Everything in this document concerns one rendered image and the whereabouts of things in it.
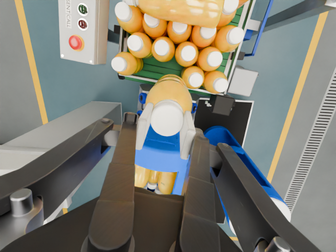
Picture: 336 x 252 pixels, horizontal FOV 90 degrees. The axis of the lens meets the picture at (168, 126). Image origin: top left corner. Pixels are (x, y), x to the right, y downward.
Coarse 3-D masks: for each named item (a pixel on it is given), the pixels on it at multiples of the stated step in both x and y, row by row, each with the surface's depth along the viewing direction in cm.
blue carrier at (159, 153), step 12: (156, 132) 54; (144, 144) 46; (156, 144) 47; (168, 144) 49; (144, 156) 46; (156, 156) 45; (168, 156) 45; (156, 168) 46; (168, 168) 47; (180, 168) 48; (180, 180) 51; (180, 192) 53
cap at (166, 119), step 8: (160, 104) 19; (168, 104) 19; (152, 112) 19; (160, 112) 19; (168, 112) 19; (176, 112) 19; (152, 120) 19; (160, 120) 19; (168, 120) 19; (176, 120) 19; (160, 128) 20; (168, 128) 20; (176, 128) 20
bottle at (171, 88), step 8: (160, 80) 29; (168, 80) 25; (176, 80) 27; (152, 88) 25; (160, 88) 23; (168, 88) 23; (176, 88) 23; (184, 88) 25; (152, 96) 23; (160, 96) 22; (168, 96) 22; (176, 96) 22; (184, 96) 23; (176, 104) 21; (184, 104) 22
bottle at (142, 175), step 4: (136, 168) 56; (140, 168) 56; (144, 168) 56; (136, 172) 57; (140, 172) 56; (144, 172) 57; (148, 172) 59; (136, 176) 57; (140, 176) 57; (144, 176) 58; (148, 176) 60; (136, 180) 58; (140, 180) 58; (144, 180) 59; (136, 184) 58; (140, 184) 59; (144, 184) 60
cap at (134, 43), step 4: (132, 36) 45; (136, 36) 45; (128, 40) 45; (132, 40) 45; (136, 40) 45; (140, 40) 45; (128, 44) 46; (132, 44) 46; (136, 44) 46; (140, 44) 46; (132, 48) 46; (136, 48) 46
